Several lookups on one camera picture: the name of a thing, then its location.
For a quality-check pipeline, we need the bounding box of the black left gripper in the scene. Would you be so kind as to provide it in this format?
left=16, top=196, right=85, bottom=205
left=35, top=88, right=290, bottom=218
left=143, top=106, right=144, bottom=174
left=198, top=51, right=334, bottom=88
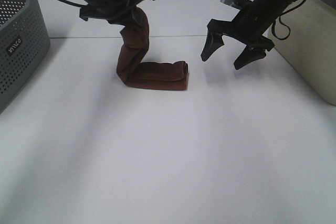
left=79, top=0, right=154, bottom=24

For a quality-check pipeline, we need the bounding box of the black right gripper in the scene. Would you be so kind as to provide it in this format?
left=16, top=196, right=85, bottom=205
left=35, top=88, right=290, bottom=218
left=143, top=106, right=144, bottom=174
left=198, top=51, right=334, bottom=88
left=201, top=6, right=275, bottom=70

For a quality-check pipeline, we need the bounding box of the brown towel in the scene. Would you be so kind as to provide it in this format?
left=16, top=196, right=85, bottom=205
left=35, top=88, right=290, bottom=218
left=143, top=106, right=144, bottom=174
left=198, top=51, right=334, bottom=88
left=116, top=7, right=188, bottom=91

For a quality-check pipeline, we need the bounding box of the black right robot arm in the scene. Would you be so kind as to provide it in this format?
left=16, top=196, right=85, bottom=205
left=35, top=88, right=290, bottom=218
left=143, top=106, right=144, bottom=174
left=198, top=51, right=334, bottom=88
left=201, top=0, right=297, bottom=70

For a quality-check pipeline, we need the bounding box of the beige storage bin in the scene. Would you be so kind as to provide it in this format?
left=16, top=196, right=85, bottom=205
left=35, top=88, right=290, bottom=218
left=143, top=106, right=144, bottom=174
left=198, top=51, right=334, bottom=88
left=268, top=0, right=335, bottom=105

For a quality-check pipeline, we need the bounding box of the grey perforated basket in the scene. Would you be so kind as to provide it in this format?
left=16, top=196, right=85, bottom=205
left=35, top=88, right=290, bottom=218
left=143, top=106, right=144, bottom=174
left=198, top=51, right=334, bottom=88
left=1, top=0, right=50, bottom=111

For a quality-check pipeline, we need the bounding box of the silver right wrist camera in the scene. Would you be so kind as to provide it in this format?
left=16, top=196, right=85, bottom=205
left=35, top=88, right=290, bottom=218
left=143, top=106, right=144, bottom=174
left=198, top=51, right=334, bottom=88
left=220, top=0, right=252, bottom=10

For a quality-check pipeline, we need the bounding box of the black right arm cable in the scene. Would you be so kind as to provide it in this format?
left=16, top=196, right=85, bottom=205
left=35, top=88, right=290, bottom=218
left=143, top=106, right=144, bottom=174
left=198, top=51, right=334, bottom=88
left=271, top=0, right=310, bottom=41

